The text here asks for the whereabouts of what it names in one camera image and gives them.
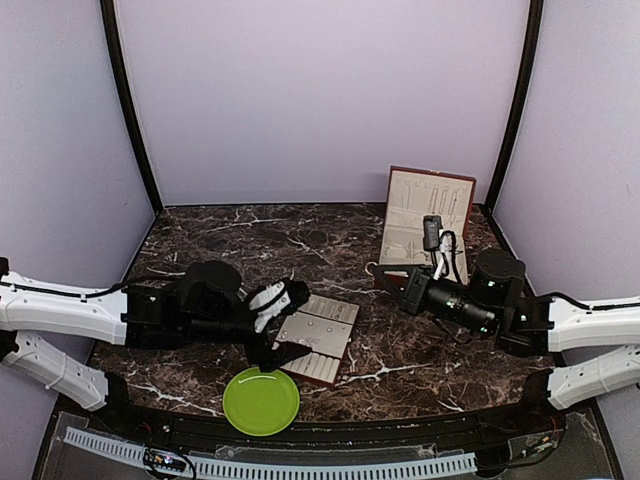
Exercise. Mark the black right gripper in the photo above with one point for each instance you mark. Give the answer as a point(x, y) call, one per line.
point(413, 293)

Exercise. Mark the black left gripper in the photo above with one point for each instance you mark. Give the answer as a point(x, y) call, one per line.
point(276, 358)

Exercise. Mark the jewelry tray brown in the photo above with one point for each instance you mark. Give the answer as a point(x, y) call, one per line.
point(325, 325)

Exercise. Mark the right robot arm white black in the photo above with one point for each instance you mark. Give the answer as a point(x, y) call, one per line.
point(493, 304)

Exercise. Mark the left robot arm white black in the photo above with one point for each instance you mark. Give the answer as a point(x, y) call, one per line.
point(206, 304)

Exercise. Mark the open brown jewelry box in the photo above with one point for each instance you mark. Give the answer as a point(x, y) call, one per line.
point(414, 193)

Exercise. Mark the green plate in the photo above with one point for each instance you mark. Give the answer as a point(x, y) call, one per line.
point(261, 404)

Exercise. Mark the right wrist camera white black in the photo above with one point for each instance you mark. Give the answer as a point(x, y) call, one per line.
point(441, 245)

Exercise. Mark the white slotted cable duct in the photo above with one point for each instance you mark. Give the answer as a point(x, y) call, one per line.
point(243, 463)

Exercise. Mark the right black frame post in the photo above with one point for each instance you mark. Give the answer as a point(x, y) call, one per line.
point(526, 64)

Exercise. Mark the black frame post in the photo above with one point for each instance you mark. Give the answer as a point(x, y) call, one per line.
point(526, 64)
point(120, 75)

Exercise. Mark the left black frame post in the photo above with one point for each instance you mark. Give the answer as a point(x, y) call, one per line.
point(120, 75)

